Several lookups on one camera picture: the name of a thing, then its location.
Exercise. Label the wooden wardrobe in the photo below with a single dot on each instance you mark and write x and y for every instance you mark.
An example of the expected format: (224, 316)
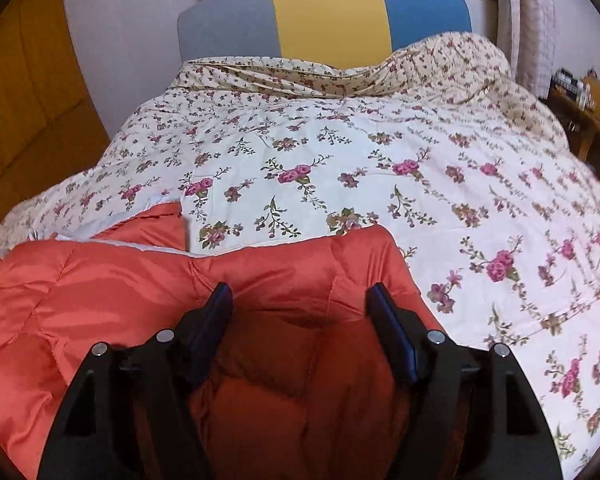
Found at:
(25, 85)

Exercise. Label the orange quilted jacket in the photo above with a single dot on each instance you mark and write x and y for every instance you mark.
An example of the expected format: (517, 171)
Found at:
(290, 280)

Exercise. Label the grey yellow blue headboard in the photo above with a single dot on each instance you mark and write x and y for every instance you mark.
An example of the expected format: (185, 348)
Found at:
(330, 20)

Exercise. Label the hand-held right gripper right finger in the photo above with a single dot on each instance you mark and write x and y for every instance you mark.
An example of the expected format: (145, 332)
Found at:
(395, 335)

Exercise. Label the long patterned curtain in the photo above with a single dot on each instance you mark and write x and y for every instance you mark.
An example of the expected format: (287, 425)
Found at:
(532, 25)

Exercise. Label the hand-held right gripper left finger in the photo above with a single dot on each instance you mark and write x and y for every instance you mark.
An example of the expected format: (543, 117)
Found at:
(212, 321)

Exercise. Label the wooden desk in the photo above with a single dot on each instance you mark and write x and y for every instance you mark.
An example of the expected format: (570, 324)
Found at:
(587, 125)

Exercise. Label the dark patterned box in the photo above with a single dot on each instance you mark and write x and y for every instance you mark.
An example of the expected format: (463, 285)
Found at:
(566, 84)

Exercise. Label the floral quilt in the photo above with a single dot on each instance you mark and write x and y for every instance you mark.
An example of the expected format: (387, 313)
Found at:
(380, 125)

